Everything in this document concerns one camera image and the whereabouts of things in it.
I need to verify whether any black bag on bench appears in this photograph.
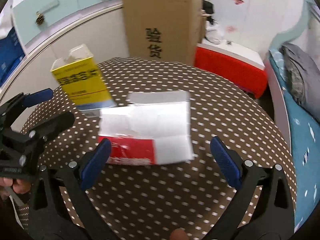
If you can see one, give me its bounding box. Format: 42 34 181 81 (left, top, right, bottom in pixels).
202 0 215 25

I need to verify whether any blue bag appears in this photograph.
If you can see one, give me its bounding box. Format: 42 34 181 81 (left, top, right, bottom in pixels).
0 27 25 86

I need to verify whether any teal quilted bed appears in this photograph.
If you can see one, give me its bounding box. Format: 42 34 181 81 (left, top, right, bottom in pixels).
265 0 319 230

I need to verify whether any light green drawer cabinet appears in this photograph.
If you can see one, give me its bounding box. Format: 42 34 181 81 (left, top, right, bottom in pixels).
12 0 110 46

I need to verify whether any red covered bench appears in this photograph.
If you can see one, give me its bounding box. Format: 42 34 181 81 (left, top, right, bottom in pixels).
194 40 267 98

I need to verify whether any white and red box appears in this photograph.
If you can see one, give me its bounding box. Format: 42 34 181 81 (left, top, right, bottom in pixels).
98 90 194 166

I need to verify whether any grey folded duvet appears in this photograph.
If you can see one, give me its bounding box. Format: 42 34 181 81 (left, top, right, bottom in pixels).
280 42 319 121

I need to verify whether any large cardboard box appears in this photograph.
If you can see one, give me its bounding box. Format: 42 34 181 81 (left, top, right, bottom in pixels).
122 0 202 65

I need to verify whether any white plastic bag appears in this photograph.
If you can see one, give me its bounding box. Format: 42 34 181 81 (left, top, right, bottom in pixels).
205 21 224 44

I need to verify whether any person's left hand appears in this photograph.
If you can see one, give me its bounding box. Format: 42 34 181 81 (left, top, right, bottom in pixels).
0 177 31 200

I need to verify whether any yellow medicine box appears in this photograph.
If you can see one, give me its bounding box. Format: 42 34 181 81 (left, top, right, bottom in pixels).
50 44 116 116

